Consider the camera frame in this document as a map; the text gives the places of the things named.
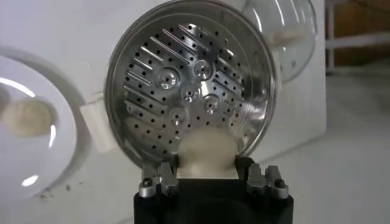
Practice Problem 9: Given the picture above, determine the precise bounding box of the white steamed baozi bun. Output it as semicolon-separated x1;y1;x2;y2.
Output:
178;126;238;180
2;97;57;138

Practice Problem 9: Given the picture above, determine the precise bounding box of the white round plate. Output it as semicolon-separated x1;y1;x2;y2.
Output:
0;54;79;197

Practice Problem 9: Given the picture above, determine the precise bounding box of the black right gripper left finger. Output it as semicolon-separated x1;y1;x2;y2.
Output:
138;154;180;198

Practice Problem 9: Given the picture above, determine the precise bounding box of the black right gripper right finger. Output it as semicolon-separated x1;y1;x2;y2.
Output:
235;155;289;200

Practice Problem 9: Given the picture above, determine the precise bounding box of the stainless steel steamer basket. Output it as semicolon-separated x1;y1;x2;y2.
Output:
79;0;278;170

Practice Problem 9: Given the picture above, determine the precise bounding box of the glass lid with white handle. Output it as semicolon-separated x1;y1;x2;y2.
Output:
242;0;318;83

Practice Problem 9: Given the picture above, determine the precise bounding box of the white side table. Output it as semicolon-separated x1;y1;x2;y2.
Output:
324;0;390;75

